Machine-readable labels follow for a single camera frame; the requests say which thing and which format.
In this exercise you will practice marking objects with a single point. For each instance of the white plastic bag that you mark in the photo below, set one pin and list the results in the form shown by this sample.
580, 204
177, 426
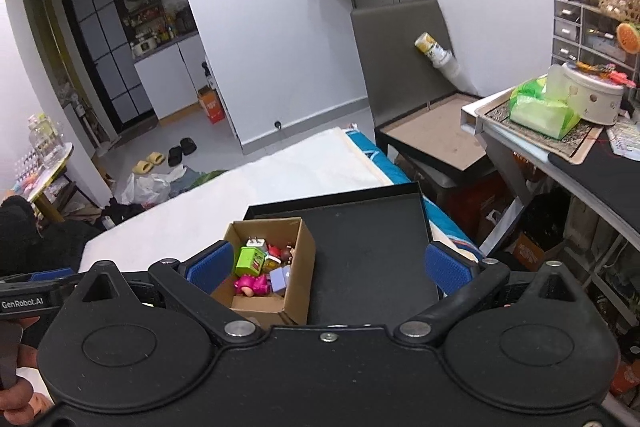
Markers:
147, 189

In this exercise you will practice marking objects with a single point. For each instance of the brown cardboard box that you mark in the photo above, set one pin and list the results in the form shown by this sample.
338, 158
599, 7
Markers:
300, 277

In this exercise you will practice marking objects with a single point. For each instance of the green tissue pack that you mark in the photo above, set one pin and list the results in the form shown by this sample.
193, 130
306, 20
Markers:
542, 114

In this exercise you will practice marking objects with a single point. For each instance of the patterned tray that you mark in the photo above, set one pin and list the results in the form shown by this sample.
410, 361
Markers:
495, 117

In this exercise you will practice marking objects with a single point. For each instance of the grey padded board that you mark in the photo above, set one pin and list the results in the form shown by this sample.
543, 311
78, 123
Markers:
395, 67

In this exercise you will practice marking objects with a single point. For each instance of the black slipper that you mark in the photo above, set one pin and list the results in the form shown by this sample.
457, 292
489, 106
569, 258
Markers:
189, 146
175, 156

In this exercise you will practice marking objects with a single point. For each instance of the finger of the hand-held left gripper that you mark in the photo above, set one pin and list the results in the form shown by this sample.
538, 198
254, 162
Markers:
50, 274

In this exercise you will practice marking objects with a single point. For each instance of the grey drawer organiser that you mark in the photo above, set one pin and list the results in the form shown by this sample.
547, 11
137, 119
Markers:
567, 29

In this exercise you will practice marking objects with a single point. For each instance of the green cloth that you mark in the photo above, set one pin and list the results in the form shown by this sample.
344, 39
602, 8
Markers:
210, 179

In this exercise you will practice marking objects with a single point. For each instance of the orange ball toy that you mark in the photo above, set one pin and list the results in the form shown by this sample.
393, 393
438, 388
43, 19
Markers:
629, 38

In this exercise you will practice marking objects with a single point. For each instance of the white tube with yellow cap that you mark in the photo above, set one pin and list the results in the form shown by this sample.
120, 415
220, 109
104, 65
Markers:
437, 54

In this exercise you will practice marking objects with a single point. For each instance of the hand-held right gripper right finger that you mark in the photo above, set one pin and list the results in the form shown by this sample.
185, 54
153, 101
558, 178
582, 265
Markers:
447, 269

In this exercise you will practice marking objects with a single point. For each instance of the small red figure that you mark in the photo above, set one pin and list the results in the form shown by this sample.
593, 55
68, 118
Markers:
272, 252

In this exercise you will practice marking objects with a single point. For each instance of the round white side table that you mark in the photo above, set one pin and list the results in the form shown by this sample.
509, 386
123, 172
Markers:
47, 177

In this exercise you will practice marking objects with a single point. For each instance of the orange cardboard box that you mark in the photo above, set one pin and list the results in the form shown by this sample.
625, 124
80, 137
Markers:
212, 107

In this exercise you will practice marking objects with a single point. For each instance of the black grid glass door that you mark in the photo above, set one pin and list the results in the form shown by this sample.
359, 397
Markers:
105, 47

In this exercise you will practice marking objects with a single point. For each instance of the dark cloth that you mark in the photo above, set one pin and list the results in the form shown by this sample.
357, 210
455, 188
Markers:
45, 237

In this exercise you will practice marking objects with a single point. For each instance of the white charger plug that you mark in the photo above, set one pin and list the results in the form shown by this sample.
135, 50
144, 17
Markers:
256, 243

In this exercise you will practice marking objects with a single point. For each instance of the black frame with brown board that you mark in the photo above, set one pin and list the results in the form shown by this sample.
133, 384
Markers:
435, 137

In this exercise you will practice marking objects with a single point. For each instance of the green hexagonal box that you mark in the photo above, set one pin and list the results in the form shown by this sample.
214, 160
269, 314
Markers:
249, 261

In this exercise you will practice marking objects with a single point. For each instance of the grey desk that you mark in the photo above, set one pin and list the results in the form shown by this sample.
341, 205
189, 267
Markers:
610, 177

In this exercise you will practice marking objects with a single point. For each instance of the brown-haired doll figure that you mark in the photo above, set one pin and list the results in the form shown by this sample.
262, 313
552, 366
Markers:
285, 253

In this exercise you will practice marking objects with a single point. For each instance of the white kitchen cabinet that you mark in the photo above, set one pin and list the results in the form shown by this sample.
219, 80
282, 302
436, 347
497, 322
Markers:
170, 82

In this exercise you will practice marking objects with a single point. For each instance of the white round container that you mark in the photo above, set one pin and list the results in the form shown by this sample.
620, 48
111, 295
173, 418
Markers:
595, 99

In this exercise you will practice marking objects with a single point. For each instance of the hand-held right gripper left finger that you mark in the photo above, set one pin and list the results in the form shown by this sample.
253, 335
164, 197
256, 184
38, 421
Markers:
210, 264

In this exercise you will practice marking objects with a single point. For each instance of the person's left hand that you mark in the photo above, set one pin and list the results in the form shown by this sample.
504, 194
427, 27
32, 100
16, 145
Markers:
25, 399

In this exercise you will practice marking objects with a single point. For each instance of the black tray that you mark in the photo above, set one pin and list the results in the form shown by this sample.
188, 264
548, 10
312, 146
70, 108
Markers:
370, 247

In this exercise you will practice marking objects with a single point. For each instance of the grey cube robot toy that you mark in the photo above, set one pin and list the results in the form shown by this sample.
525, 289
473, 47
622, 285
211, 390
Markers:
279, 279

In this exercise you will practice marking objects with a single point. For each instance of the black white spray bottle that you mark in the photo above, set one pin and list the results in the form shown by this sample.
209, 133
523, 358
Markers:
209, 77

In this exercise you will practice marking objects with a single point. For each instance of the pink-haired doll figure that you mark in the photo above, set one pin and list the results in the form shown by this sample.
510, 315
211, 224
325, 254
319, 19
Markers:
252, 285

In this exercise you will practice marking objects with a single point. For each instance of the yellow slipper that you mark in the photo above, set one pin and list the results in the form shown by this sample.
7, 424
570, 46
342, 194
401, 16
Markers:
155, 158
141, 167

